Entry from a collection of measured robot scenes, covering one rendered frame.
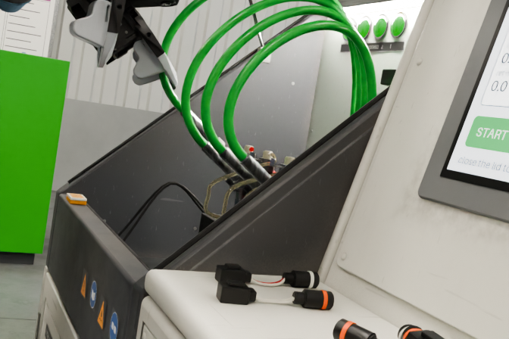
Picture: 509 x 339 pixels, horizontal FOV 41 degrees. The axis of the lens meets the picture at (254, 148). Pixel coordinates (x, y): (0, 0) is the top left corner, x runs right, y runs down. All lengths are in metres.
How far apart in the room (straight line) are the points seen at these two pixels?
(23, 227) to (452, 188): 3.94
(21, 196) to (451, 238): 3.91
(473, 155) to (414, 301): 0.16
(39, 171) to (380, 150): 3.73
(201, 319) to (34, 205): 3.88
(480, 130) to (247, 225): 0.29
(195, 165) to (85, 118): 6.15
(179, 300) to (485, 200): 0.31
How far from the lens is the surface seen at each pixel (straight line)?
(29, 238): 4.54
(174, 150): 1.48
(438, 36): 0.87
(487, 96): 0.75
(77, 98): 7.63
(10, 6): 1.25
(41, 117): 4.43
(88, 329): 1.06
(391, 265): 0.77
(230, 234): 0.83
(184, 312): 0.67
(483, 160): 0.72
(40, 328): 1.49
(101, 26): 0.98
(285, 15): 1.04
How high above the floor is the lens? 1.17
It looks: 3 degrees down
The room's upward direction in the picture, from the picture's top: 9 degrees clockwise
